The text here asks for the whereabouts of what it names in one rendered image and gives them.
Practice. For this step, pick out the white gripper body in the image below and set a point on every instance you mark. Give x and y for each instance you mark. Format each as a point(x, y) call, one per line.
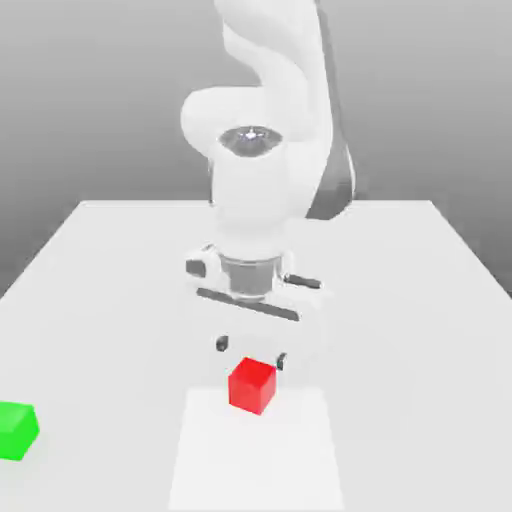
point(248, 320)

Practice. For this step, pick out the small red cube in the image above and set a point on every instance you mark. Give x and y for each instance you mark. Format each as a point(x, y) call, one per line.
point(251, 387)

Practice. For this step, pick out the small green cube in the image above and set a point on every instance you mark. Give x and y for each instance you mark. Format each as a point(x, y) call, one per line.
point(15, 431)

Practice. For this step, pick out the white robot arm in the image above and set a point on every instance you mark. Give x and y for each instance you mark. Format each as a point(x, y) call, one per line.
point(250, 192)

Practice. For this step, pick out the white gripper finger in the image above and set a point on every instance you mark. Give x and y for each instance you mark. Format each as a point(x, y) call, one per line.
point(281, 361)
point(221, 343)

